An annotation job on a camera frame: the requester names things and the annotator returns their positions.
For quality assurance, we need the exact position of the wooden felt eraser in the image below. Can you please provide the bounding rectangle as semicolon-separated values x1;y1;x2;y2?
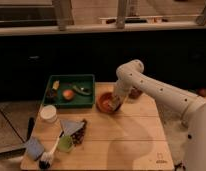
108;99;120;111

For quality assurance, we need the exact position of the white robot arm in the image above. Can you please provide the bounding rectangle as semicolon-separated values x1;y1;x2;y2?
110;59;206;171

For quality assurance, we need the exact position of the red orange bowl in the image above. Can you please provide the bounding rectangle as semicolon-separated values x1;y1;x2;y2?
96;92;116;114

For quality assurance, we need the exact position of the dark maroon bowl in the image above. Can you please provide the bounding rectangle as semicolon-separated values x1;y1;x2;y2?
129;87;142;99

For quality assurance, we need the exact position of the green cucumber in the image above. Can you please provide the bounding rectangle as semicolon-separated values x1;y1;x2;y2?
72;85;92;96

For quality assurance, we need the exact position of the red apple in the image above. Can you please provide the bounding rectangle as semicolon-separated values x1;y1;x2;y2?
62;89;75;101

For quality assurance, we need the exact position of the green plastic tray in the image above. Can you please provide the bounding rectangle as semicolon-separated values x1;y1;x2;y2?
42;74;95;108

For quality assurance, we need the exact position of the dark grape bunch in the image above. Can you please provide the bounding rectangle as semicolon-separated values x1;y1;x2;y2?
71;119;87;146

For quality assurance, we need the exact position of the yellow banana piece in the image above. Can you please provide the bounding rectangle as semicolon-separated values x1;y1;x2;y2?
52;80;59;90

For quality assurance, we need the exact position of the dark eggplant piece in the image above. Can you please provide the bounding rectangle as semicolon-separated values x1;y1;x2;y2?
45;89;57;102

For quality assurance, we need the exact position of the small green cup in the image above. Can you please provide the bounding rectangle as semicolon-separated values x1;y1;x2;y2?
57;135;74;153

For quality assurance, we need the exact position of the white cup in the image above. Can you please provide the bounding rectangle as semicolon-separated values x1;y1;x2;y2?
40;105;57;123

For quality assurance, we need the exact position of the white black dish brush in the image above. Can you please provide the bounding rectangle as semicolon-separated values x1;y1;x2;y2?
39;140;59;170

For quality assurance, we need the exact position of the black handle tool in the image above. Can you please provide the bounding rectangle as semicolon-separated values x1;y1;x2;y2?
27;117;35;140

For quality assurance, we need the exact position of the black cable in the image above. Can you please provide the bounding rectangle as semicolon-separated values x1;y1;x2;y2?
174;162;185;171

